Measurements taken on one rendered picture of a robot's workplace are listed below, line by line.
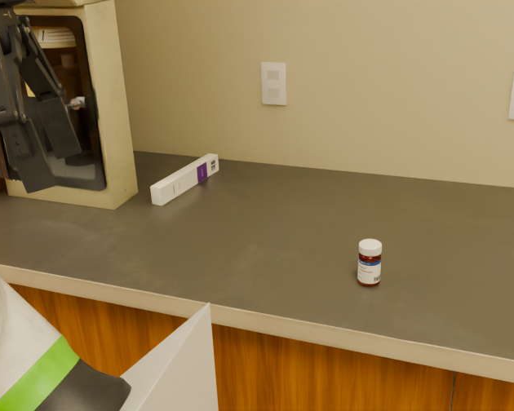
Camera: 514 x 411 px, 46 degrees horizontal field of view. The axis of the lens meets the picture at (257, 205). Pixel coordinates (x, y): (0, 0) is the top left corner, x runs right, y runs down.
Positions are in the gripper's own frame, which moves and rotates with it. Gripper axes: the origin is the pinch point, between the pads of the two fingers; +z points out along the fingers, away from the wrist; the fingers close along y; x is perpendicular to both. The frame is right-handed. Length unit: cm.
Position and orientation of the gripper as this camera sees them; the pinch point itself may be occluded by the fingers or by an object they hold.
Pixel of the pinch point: (53, 161)
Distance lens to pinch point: 71.0
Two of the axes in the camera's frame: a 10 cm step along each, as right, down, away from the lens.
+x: 9.6, -2.7, 0.0
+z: 2.6, 9.1, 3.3
